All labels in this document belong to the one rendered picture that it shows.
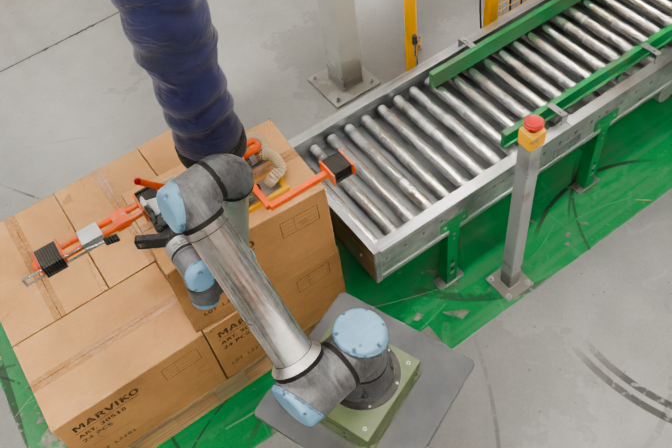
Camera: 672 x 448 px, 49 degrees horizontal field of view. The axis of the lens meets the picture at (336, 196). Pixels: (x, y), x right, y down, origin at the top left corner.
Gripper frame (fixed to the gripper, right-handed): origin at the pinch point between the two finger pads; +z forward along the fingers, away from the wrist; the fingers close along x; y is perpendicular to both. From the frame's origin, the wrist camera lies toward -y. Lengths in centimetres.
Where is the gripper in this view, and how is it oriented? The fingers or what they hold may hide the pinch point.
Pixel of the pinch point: (143, 206)
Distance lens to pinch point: 246.0
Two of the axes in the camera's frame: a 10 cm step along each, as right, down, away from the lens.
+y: 8.2, -5.1, 2.8
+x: -1.0, -6.0, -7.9
